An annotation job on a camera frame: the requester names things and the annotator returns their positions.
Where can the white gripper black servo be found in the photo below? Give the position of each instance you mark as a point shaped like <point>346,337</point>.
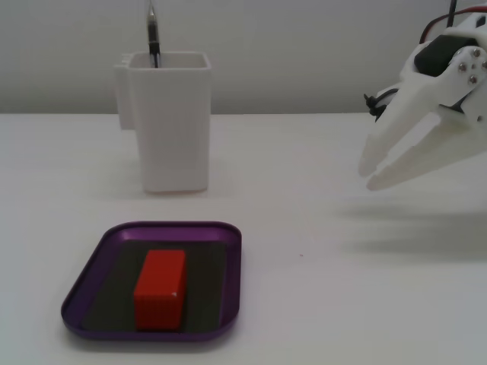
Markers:
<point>418,99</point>

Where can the red rectangular block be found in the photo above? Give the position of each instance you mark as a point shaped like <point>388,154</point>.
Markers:
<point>160,289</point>

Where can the black zip tie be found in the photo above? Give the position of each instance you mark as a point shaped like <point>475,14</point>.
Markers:
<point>373,106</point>

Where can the red white black servo lead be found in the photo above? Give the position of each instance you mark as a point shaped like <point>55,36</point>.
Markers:
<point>431,28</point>

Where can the purple metal tray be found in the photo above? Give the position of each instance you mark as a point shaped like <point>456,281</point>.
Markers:
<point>232,273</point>

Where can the white rectangular pen holder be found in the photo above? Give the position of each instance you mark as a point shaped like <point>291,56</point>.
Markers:
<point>173,125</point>

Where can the black ballpoint pen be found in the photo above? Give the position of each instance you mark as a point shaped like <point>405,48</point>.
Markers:
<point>153,34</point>

